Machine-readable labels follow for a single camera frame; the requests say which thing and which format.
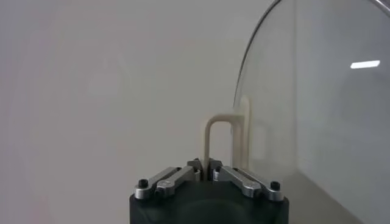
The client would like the glass lid with cream handle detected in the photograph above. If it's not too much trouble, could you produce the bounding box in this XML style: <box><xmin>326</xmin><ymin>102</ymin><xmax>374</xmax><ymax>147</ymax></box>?
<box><xmin>202</xmin><ymin>0</ymin><xmax>390</xmax><ymax>224</ymax></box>

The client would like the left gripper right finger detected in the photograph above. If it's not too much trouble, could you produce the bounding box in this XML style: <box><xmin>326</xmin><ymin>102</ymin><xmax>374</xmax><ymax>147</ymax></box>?
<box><xmin>208</xmin><ymin>158</ymin><xmax>285</xmax><ymax>202</ymax></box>

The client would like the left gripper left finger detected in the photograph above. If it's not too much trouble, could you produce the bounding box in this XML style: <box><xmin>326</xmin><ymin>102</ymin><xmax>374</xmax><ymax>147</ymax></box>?
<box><xmin>133</xmin><ymin>158</ymin><xmax>204</xmax><ymax>200</ymax></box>

